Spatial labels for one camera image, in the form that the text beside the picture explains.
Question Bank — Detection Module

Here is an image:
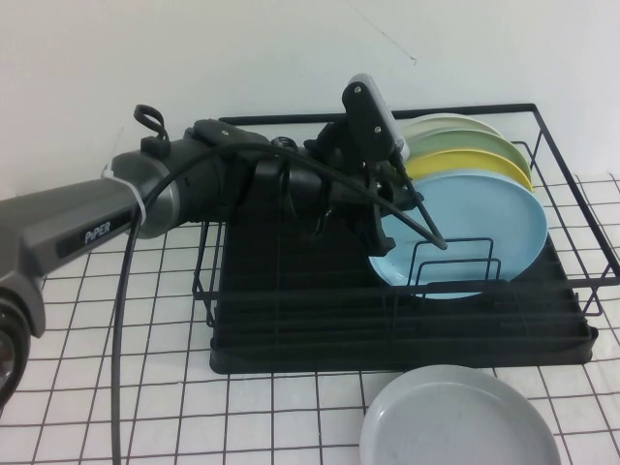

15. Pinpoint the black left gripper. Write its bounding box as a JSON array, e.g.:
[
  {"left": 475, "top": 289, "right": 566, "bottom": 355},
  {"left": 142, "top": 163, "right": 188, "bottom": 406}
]
[{"left": 304, "top": 120, "right": 425, "bottom": 258}]

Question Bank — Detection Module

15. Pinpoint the light blue plate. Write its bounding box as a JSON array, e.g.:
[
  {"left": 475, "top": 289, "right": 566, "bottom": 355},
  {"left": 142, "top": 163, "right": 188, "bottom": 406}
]
[{"left": 367, "top": 169, "right": 549, "bottom": 300}]

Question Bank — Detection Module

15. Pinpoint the yellow plate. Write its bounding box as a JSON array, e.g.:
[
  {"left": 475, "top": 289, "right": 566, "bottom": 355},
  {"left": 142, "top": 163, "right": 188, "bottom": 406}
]
[{"left": 404, "top": 149, "right": 537, "bottom": 193}]

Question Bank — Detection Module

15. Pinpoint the green plate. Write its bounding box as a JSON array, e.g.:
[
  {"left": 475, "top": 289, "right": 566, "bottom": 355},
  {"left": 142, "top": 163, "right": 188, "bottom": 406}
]
[{"left": 404, "top": 129, "right": 529, "bottom": 180}]

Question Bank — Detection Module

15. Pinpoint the pale white-green plate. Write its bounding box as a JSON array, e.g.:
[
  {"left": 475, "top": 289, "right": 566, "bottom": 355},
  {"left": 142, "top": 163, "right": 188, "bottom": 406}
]
[{"left": 401, "top": 112, "right": 508, "bottom": 141}]

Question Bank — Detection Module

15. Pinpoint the grey plate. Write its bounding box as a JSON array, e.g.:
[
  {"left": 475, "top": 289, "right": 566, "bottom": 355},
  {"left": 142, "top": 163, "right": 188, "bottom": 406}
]
[{"left": 358, "top": 363, "right": 563, "bottom": 465}]

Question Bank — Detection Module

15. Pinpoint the black plastic drip tray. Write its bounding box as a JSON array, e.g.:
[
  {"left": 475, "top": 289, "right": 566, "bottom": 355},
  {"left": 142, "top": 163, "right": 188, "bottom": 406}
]
[{"left": 208, "top": 207, "right": 600, "bottom": 374}]

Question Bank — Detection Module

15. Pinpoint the white zip tie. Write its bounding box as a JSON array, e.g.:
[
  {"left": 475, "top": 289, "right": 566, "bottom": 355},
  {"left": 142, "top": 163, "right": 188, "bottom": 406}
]
[{"left": 100, "top": 164, "right": 152, "bottom": 225}]

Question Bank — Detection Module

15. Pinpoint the white black-grid tablecloth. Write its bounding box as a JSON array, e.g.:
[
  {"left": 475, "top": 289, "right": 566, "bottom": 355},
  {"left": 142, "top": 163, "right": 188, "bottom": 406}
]
[{"left": 0, "top": 176, "right": 620, "bottom": 465}]

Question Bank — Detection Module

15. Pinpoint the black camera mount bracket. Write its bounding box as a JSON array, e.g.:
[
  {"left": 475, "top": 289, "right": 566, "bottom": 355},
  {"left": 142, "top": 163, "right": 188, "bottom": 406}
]
[{"left": 340, "top": 81, "right": 394, "bottom": 164}]

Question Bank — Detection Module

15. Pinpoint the black wire dish rack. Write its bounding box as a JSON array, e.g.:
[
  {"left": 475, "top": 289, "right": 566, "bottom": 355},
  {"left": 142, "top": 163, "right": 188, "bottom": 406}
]
[{"left": 192, "top": 101, "right": 620, "bottom": 340}]

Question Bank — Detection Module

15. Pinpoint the black strap loop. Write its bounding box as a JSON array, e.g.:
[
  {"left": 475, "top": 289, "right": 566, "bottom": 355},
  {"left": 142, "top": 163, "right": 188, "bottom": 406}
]
[{"left": 132, "top": 103, "right": 170, "bottom": 142}]

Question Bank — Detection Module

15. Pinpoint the black camera cable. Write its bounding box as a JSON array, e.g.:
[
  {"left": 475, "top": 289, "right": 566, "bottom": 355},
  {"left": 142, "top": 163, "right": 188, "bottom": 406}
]
[{"left": 109, "top": 143, "right": 448, "bottom": 465}]

